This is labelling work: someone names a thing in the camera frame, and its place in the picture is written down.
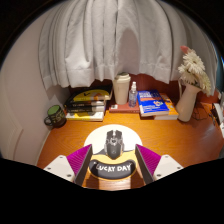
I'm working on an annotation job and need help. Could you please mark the cream lidded travel cup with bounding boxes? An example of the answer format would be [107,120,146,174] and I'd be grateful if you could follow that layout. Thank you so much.
[112,71,132,105]

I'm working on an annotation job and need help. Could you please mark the grey black computer mouse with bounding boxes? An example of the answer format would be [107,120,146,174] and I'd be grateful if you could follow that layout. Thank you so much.
[103,129,125,160]

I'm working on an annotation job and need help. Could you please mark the red-brown flat book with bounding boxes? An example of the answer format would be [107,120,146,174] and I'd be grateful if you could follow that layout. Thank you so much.
[108,101,141,114]

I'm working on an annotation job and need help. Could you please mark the white pleated curtain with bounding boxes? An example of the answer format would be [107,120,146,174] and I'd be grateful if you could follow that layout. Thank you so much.
[38,0,218,90]

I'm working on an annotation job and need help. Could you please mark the white desk device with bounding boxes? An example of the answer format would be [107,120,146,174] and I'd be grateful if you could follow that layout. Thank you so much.
[211,91,224,139]

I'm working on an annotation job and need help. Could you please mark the white artificial flower bunch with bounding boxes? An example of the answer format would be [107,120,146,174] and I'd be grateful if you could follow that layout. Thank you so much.
[177,45,213,97]

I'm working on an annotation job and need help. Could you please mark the clear spray bottle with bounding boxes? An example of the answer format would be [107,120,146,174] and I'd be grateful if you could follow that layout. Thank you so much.
[128,81,139,108]

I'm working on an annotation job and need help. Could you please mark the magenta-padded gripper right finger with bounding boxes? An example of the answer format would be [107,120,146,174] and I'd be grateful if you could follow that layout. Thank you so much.
[134,143,184,185]

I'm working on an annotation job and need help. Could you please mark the blue paperback book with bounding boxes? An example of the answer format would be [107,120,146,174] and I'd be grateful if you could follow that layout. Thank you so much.
[136,89,170,118]

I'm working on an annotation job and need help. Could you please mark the black spined book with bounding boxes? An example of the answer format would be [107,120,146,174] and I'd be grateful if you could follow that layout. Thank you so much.
[65,99,108,114]

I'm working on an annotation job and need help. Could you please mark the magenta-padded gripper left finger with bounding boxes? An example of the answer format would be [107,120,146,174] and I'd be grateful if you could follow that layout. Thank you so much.
[43,144,94,187]

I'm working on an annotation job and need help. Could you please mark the thin black cable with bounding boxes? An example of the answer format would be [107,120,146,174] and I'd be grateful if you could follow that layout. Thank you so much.
[191,103,214,124]

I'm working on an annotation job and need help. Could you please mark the white ceramic pitcher vase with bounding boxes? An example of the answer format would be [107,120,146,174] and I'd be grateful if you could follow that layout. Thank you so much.
[175,78,203,123]

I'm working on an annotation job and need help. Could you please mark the dark green mug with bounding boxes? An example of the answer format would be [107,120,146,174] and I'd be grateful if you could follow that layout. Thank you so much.
[43,104,68,129]

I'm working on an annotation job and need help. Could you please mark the white oval printed mouse pad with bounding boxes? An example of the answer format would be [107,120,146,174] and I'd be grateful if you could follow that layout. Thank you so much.
[83,124,144,181]

